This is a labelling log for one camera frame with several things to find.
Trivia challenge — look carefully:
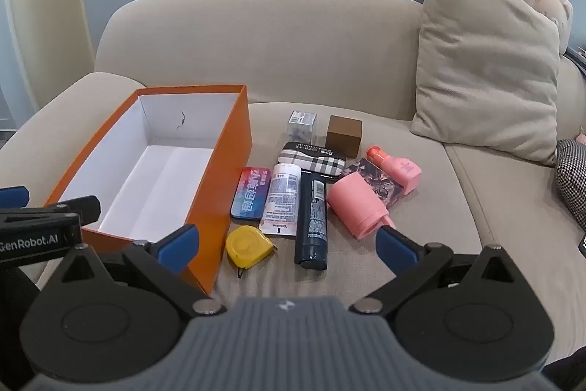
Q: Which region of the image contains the small brown box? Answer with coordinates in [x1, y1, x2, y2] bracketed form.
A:
[326, 115, 363, 157]

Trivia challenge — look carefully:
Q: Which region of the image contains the red and blue tin case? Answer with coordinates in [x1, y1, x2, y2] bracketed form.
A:
[230, 166, 272, 221]

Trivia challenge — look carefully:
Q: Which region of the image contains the beige cushion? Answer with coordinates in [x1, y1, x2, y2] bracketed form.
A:
[409, 0, 561, 167]

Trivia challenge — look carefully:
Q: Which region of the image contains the houndstooth cloth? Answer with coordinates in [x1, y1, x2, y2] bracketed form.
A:
[555, 138, 586, 231]

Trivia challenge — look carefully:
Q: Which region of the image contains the floral print card box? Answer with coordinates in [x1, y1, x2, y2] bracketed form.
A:
[341, 158, 406, 209]

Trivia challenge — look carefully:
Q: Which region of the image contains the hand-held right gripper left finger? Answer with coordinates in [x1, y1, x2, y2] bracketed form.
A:
[43, 224, 227, 319]

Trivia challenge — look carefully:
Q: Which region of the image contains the yellow tape measure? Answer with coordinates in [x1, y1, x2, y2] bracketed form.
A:
[225, 225, 280, 279]

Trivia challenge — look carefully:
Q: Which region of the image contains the white squeeze tube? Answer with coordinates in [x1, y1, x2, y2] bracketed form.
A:
[259, 163, 303, 237]

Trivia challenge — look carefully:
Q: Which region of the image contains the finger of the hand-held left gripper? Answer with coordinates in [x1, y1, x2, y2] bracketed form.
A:
[43, 195, 101, 229]
[0, 186, 30, 211]

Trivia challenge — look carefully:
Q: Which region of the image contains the beige sofa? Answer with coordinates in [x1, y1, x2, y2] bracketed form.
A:
[0, 0, 586, 391]

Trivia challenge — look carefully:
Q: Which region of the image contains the plaid glasses case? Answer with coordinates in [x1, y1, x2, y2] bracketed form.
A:
[278, 141, 347, 178]

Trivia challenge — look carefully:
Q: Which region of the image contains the beige bag with brown handles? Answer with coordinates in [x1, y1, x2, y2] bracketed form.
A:
[509, 0, 575, 55]

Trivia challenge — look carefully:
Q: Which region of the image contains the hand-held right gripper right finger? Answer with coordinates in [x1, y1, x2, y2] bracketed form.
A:
[349, 225, 538, 318]

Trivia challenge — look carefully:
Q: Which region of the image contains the pink pump bottle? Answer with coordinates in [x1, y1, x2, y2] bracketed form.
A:
[365, 145, 422, 194]

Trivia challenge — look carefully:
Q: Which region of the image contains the orange cardboard box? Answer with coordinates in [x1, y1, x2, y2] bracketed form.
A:
[43, 85, 253, 295]

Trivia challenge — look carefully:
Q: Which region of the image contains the pink cylinder roller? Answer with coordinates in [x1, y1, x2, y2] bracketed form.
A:
[326, 172, 397, 240]

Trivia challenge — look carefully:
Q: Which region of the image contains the small clear plastic box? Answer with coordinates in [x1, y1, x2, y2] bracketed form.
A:
[288, 111, 318, 145]

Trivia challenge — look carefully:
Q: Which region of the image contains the dark blue bottle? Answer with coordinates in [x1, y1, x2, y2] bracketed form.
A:
[294, 171, 329, 270]

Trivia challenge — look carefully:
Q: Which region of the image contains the cream door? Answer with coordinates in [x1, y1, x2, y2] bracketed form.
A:
[0, 0, 97, 130]

